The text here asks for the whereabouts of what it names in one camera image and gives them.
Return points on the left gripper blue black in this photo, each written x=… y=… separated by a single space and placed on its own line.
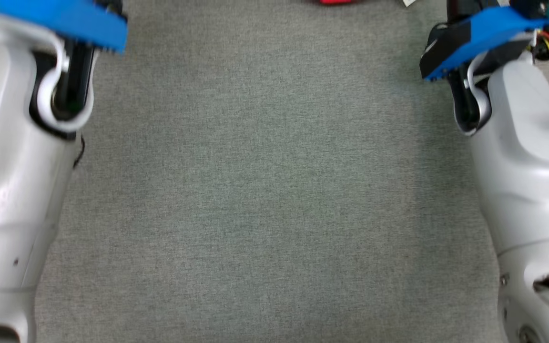
x=65 y=19

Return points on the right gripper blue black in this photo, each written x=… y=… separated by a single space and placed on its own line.
x=474 y=28

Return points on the red Bulls 23 garment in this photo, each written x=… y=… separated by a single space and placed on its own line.
x=334 y=1

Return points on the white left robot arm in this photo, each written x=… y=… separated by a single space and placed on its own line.
x=7 y=190

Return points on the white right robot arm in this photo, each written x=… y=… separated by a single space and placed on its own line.
x=527 y=190

